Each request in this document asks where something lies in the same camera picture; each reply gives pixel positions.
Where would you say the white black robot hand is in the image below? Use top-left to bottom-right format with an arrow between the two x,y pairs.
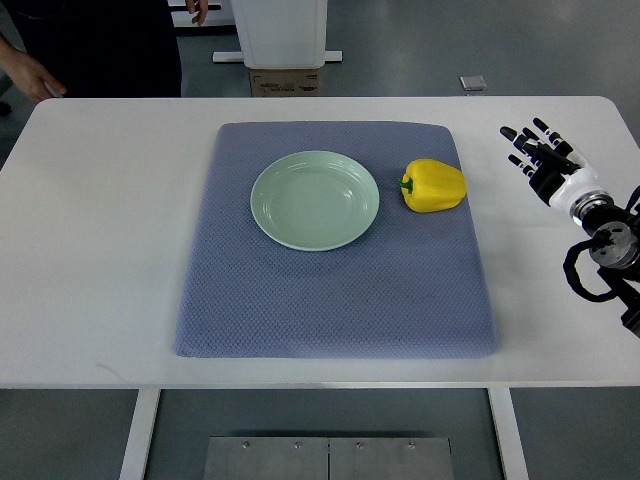
500,118 -> 602,213

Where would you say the person's hand at top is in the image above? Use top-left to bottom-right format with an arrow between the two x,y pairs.
185,0 -> 209,26

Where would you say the person's hand near table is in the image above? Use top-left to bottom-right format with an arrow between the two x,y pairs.
6,51 -> 67,103

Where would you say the yellow bell pepper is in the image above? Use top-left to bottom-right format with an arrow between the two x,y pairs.
398,159 -> 467,213

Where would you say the grey floor plate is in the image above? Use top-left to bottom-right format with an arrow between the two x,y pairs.
459,75 -> 488,92

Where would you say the light green plate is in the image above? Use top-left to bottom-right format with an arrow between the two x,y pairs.
250,151 -> 380,252

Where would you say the white cabinet with slot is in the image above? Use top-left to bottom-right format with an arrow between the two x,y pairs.
169,0 -> 236,29

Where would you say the person in dark clothes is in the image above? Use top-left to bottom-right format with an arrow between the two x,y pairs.
1,1 -> 182,98

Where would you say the cardboard box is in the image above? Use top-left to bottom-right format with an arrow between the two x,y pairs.
249,69 -> 321,98

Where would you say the right white table leg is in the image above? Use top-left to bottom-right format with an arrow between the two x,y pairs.
488,387 -> 529,480

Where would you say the white table leg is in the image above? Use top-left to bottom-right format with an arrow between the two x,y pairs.
488,387 -> 529,480
119,388 -> 161,480

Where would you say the left white table leg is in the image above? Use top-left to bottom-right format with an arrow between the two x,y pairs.
119,388 -> 161,480

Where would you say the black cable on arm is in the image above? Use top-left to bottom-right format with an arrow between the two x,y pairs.
563,238 -> 621,303

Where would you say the white pedestal column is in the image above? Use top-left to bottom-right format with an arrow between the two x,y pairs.
231,0 -> 328,69

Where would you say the white pedestal base bar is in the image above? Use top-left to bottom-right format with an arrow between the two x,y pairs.
212,50 -> 343,64

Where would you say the metal base plate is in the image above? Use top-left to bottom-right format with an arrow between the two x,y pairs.
203,436 -> 454,479

